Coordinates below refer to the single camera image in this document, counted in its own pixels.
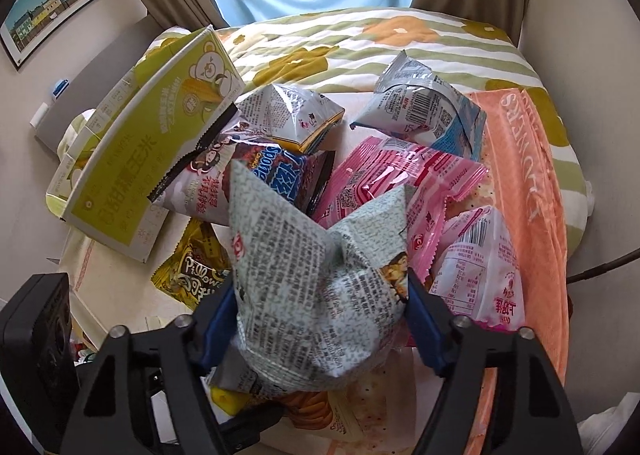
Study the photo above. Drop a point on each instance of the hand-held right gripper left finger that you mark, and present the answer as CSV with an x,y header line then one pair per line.
x,y
218,330

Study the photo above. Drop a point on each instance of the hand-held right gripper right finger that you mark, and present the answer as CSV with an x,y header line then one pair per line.
x,y
425,330

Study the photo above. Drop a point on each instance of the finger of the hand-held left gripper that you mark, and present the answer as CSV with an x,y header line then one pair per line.
x,y
250,427

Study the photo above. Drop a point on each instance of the yellow pillow snack bag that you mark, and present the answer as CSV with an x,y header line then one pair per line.
x,y
197,260

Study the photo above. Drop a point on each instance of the pink white snack bag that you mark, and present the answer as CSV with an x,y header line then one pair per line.
x,y
475,265

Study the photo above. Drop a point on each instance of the pale mint text-printed snack bag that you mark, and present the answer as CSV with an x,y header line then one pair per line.
x,y
300,295

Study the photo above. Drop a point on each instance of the brown purple snack packet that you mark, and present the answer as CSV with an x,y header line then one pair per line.
x,y
195,185

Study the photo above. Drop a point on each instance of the pink striped multipack packet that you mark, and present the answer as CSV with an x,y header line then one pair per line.
x,y
370,175

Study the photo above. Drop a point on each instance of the dark snack bag white back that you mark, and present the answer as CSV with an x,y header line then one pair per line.
x,y
295,175

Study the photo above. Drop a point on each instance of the yellow-green cardboard box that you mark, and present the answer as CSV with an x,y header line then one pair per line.
x,y
120,155

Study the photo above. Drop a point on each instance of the silver snack bag yellow front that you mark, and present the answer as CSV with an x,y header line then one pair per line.
x,y
285,115

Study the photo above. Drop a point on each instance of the cream biscuit packet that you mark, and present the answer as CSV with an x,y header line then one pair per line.
x,y
360,400

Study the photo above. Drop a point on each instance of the orange towel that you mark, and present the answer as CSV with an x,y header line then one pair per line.
x,y
525,215

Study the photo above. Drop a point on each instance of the white cloth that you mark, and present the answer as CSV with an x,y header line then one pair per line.
x,y
612,427

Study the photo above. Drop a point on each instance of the silver blue snack bag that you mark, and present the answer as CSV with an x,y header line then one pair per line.
x,y
425,105

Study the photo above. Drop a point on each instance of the small blue white device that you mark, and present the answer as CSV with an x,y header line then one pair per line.
x,y
60,88

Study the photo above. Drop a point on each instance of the green striped floral blanket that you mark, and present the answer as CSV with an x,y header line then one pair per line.
x,y
380,45

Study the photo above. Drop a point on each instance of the white wall socket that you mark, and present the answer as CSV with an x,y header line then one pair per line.
x,y
39,116

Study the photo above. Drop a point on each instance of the framed wall picture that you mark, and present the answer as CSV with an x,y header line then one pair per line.
x,y
50,10

